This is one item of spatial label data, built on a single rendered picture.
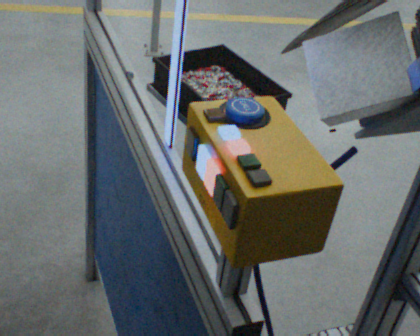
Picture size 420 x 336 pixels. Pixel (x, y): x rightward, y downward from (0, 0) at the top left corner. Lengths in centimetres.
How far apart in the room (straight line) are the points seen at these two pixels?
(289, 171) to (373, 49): 43
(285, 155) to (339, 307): 139
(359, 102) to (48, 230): 134
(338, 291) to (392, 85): 115
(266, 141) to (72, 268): 139
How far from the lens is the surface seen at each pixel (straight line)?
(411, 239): 115
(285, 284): 193
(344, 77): 93
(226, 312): 68
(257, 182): 51
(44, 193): 217
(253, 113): 59
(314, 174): 54
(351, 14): 106
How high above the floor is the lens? 138
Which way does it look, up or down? 36 degrees down
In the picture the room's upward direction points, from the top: 9 degrees clockwise
